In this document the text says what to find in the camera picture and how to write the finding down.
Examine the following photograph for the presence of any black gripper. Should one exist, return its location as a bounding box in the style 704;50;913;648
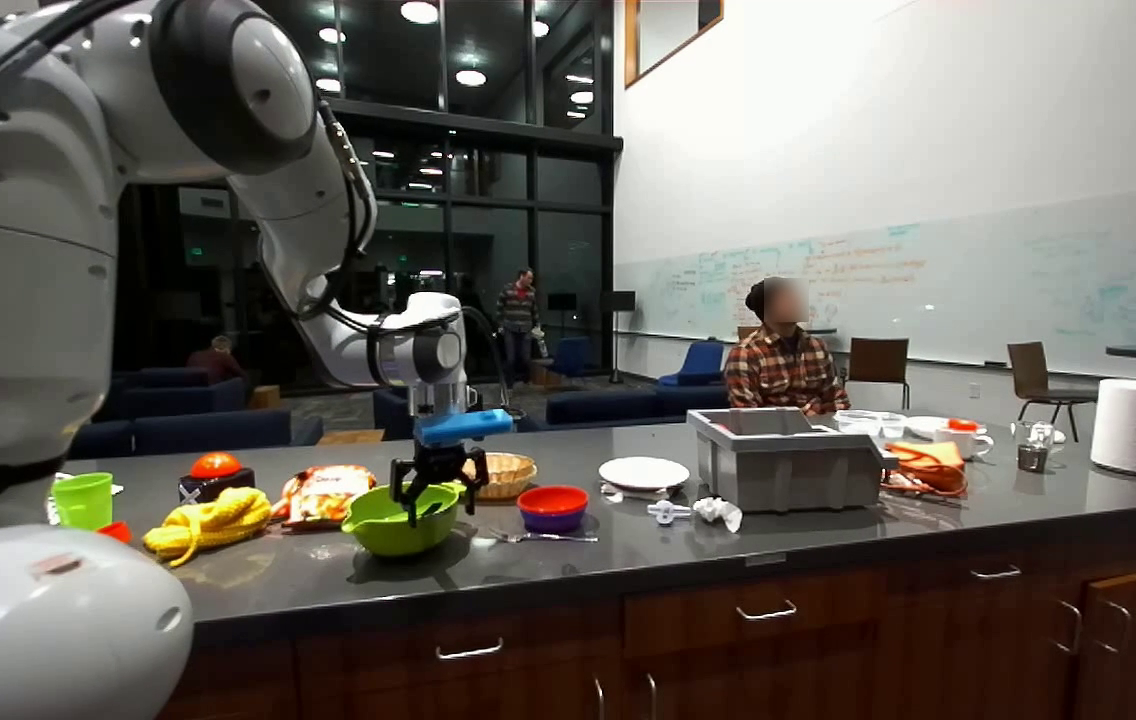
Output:
388;440;491;524

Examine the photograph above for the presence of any green bowl with spout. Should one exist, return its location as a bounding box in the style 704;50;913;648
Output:
341;474;472;558

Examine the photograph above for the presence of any white bowl with red food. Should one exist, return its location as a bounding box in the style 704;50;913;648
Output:
933;411;1002;463

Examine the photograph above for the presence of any wicker basket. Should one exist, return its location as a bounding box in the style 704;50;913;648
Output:
472;449;544;506

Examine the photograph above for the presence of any wooden coffee table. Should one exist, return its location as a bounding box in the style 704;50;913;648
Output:
317;425;388;450

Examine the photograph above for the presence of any orange snack bag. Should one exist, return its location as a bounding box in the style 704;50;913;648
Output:
276;460;385;531

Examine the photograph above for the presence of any distant standing person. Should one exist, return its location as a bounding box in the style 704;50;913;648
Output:
501;265;544;387

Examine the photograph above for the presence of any white plate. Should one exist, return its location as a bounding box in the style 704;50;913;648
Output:
597;450;698;495

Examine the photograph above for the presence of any orange button on black box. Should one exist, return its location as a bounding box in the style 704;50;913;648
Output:
178;449;260;506

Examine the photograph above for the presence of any long navy sofa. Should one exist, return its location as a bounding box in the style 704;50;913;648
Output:
544;380;737;433

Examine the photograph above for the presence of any yellow knitted cloth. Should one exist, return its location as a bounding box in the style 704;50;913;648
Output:
139;485;280;569

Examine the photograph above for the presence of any small white wrapper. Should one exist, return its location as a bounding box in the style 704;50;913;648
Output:
644;491;698;526

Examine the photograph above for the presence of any white crumpled cloth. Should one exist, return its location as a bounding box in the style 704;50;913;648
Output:
688;491;750;538

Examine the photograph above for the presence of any blue lounge chair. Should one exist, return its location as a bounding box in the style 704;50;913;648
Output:
673;337;731;393

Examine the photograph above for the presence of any green plastic cup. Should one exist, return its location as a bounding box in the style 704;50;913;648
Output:
43;469;124;536

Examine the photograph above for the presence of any grey metal bin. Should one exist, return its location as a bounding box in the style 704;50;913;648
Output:
685;402;890;521

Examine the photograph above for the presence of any seated person in plaid shirt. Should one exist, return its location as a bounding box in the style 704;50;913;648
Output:
720;272;852;421

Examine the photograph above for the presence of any white food container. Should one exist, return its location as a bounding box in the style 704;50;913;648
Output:
832;408;913;442

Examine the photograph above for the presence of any wooden counter cabinet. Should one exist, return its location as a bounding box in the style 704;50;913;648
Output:
160;495;1136;720

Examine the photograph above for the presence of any brown chair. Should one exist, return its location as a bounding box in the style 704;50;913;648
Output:
1005;341;1102;442
849;337;915;411

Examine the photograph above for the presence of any clear glass cup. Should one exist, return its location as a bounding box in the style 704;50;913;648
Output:
1014;421;1067;479

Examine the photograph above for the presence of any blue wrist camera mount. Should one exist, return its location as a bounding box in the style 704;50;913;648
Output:
413;402;521;450

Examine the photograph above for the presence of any metal drawer handle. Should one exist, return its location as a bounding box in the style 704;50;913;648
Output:
967;558;1030;588
433;635;507;669
731;596;803;626

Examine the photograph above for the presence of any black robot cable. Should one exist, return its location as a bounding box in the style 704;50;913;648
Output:
313;99;385;315

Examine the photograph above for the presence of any wall whiteboard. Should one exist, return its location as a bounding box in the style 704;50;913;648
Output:
630;182;1136;380

